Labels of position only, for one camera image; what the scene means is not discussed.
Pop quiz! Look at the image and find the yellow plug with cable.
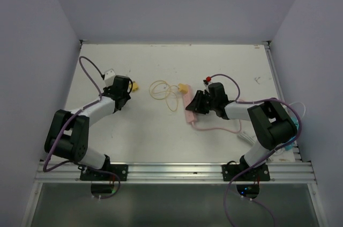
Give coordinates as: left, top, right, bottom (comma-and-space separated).
148, 80, 190, 112

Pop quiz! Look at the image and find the yellow plug adapter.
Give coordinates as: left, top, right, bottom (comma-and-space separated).
129, 81, 139, 92

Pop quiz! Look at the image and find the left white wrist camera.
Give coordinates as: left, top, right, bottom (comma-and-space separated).
103, 69, 116, 87

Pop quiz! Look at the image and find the pink power strip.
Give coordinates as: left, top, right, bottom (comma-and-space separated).
184, 85, 250, 134

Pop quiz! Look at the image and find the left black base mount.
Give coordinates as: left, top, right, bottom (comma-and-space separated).
78, 164, 129, 181

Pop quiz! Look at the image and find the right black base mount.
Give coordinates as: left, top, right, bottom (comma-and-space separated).
221, 161, 271, 182

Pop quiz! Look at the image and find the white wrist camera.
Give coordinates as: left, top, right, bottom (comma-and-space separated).
103, 69, 116, 87
203, 76, 214, 92

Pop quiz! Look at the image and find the aluminium front rail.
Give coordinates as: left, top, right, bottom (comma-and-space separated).
35, 162, 316, 184

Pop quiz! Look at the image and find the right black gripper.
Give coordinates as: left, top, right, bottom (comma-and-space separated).
188, 92, 217, 116

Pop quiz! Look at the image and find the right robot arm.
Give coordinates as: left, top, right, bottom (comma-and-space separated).
185, 83, 300, 180

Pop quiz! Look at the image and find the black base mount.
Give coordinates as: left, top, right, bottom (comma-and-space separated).
221, 161, 271, 182
78, 164, 129, 181

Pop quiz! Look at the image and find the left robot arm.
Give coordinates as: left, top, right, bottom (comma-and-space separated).
43, 75, 133, 180

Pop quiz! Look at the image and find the white cable bundle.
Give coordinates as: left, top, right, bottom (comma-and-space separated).
237, 101, 308, 160

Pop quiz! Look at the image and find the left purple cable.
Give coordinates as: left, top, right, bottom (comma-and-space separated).
42, 55, 107, 173

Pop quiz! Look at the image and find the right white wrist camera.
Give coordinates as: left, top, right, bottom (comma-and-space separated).
203, 76, 214, 92

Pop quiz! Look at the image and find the blue power adapter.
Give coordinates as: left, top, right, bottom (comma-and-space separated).
284, 116, 299, 151

